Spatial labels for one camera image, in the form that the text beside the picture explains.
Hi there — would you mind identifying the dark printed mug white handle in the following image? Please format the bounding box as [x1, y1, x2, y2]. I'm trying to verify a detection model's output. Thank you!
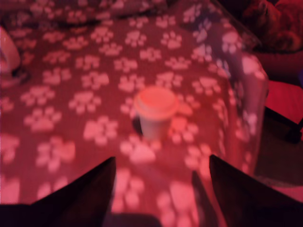
[0, 25, 22, 74]

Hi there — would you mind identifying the red seat chair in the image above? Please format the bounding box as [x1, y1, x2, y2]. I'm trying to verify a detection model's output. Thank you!
[264, 79, 303, 144]

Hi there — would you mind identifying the brown fuzzy cushion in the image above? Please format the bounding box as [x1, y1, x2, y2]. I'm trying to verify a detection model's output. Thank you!
[242, 0, 303, 54]

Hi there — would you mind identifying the pale coffee capsule with lid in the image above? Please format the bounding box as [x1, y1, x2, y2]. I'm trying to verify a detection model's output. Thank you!
[133, 86, 180, 140]

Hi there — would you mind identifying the paw print fleece blanket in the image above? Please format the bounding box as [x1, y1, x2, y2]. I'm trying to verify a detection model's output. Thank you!
[0, 0, 269, 227]

